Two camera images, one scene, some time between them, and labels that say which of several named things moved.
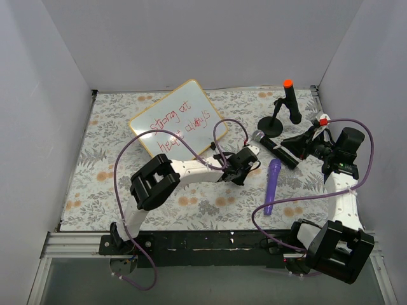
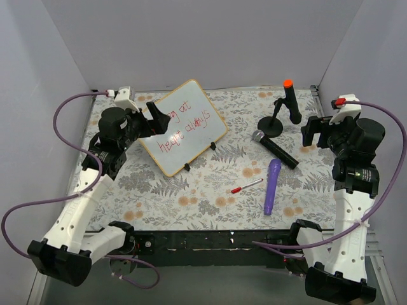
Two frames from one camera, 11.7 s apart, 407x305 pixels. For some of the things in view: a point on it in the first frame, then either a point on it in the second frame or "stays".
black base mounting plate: (204, 249) stays
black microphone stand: (272, 126) stays
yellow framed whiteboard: (186, 109) stays
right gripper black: (306, 143) -> (318, 132)
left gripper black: (241, 157) -> (148, 119)
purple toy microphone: (273, 168) stays
